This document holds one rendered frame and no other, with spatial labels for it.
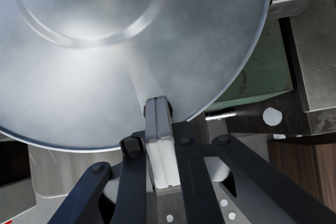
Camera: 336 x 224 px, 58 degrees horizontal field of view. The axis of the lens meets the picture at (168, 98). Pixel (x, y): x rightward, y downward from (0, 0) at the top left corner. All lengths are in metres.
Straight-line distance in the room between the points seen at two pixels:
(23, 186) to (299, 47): 0.45
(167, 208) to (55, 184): 0.81
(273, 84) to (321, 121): 0.08
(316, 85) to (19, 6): 0.33
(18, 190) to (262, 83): 0.38
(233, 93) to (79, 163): 0.21
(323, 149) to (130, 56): 0.56
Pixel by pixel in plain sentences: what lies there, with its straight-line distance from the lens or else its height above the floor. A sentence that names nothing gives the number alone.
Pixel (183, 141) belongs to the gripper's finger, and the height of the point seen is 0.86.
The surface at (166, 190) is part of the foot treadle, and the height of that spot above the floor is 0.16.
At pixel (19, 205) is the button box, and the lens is 0.53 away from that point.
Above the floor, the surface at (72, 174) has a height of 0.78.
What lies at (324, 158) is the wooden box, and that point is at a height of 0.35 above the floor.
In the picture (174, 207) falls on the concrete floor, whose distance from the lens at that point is 1.04.
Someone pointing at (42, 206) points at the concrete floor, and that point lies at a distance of 1.13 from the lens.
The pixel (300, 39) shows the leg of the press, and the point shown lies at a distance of 0.42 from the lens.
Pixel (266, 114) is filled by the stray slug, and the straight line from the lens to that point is 0.38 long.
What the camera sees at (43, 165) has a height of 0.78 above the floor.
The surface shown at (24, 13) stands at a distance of 0.28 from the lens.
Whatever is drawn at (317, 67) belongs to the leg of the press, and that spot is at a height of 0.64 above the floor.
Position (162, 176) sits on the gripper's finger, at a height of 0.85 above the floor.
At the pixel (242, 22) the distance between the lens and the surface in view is 0.25.
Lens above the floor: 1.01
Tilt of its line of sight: 84 degrees down
